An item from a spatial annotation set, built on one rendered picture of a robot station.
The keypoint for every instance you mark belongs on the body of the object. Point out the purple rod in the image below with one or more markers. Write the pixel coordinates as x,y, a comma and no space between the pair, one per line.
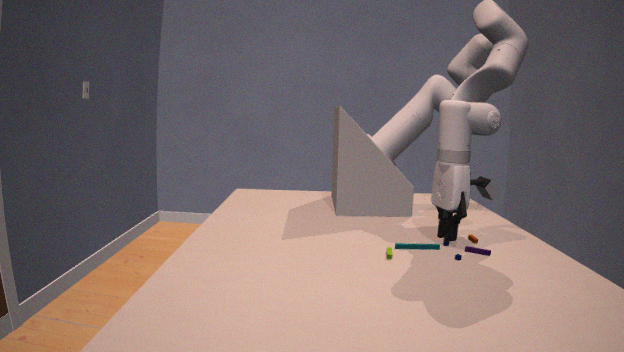
477,250

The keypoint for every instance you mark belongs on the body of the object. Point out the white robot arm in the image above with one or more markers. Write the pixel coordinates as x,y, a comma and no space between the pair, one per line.
507,45

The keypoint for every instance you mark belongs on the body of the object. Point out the turquoise rod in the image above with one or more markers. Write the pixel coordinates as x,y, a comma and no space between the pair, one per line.
417,246

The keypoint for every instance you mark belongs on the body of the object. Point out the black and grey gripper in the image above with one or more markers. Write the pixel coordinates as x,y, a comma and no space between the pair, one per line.
448,183

